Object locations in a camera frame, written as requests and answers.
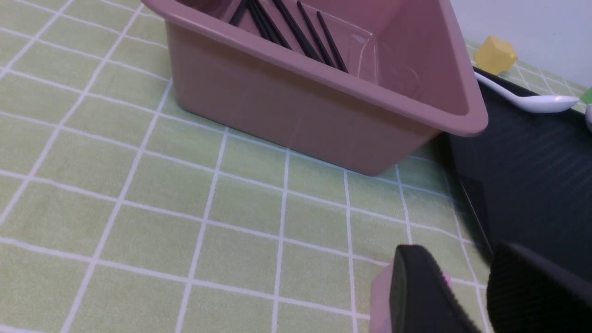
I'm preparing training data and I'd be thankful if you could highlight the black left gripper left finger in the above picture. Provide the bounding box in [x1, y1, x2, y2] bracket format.
[389, 245, 480, 333]

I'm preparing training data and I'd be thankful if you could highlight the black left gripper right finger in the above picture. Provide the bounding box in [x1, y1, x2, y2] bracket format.
[487, 243, 592, 333]

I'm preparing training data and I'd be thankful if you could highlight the black plastic tray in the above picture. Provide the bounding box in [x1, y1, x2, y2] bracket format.
[434, 84, 592, 282]

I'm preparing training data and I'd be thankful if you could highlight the white spoon far left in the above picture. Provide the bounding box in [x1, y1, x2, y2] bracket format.
[475, 72, 579, 114]

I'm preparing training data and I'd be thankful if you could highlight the green cube block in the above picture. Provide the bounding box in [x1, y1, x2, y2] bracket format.
[580, 87, 592, 104]

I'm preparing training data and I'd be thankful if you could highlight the pink plastic bin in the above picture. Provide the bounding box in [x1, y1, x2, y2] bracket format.
[143, 0, 488, 176]

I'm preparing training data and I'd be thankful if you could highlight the yellow cube block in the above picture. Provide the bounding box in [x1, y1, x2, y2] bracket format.
[474, 35, 518, 75]

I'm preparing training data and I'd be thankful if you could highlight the black chopstick rightmost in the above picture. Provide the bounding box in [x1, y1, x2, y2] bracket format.
[316, 11, 349, 73]

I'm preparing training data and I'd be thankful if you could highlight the black chopstick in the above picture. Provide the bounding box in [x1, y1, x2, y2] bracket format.
[229, 0, 249, 27]
[272, 0, 323, 63]
[316, 11, 349, 73]
[247, 0, 291, 50]
[296, 0, 336, 68]

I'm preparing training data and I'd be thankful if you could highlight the green checked tablecloth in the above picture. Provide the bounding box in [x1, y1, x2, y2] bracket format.
[0, 0, 592, 333]

